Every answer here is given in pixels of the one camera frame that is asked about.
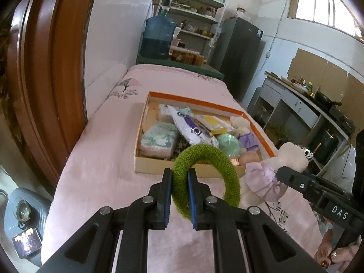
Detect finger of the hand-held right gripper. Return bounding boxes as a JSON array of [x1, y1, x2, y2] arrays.
[[276, 166, 317, 198], [302, 171, 354, 199]]

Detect brown wooden door frame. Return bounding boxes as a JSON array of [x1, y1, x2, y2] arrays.
[[7, 0, 104, 194]]

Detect purple white packet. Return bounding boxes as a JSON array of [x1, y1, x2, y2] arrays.
[[168, 105, 219, 148]]

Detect green table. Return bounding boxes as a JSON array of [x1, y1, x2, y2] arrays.
[[136, 55, 225, 81]]

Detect blue water jug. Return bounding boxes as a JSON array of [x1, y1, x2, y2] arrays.
[[139, 10, 177, 60]]

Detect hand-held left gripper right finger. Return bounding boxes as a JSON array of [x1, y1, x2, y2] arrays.
[[186, 168, 327, 273]]

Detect dark green pot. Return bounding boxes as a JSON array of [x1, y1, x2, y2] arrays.
[[308, 129, 339, 162]]

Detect grey kitchen counter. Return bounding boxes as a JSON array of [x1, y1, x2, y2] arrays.
[[250, 72, 357, 174]]

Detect peach puff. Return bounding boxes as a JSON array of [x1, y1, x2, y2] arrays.
[[232, 151, 260, 166]]

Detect dark grey refrigerator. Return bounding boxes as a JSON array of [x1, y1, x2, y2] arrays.
[[212, 17, 263, 101]]

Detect wooden planter box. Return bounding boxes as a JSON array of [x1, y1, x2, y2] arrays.
[[266, 125, 288, 143]]

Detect window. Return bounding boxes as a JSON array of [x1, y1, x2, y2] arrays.
[[287, 0, 364, 39]]

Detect orange rimmed cardboard box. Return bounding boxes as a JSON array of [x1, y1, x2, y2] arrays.
[[134, 91, 277, 178]]

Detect green terry headband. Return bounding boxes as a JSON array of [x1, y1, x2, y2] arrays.
[[171, 144, 242, 221]]

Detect row of amber jars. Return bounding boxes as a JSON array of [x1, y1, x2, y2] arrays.
[[170, 48, 208, 66]]

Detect green patterned tissue pack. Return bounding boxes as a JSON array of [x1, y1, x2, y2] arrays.
[[138, 122, 179, 157]]

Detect teddy bear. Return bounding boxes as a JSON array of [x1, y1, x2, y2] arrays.
[[238, 142, 313, 205], [229, 115, 259, 152]]

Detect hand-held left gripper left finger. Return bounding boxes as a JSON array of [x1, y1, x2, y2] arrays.
[[37, 168, 174, 273]]

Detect black wok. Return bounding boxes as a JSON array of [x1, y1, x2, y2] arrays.
[[314, 91, 334, 106]]

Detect leopard print cloth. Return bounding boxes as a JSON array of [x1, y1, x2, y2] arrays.
[[169, 139, 185, 158]]

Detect cardboard sheets on wall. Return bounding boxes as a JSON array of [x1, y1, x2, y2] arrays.
[[288, 48, 364, 107]]

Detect smartphone with lit screen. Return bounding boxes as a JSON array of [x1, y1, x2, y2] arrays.
[[12, 227, 43, 259]]

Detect black gas stove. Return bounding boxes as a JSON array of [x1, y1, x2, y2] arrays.
[[328, 106, 356, 133]]

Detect grey metal shelf rack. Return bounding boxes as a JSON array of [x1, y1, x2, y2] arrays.
[[155, 0, 228, 63]]

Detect yellow white packet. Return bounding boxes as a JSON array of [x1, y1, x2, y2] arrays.
[[193, 114, 232, 135]]

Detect clear pack of white pads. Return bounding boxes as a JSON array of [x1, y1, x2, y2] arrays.
[[157, 104, 194, 123]]

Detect person's right hand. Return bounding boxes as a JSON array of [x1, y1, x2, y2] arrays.
[[314, 227, 364, 272]]

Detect mint green puff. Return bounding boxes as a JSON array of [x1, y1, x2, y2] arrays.
[[215, 134, 241, 158]]

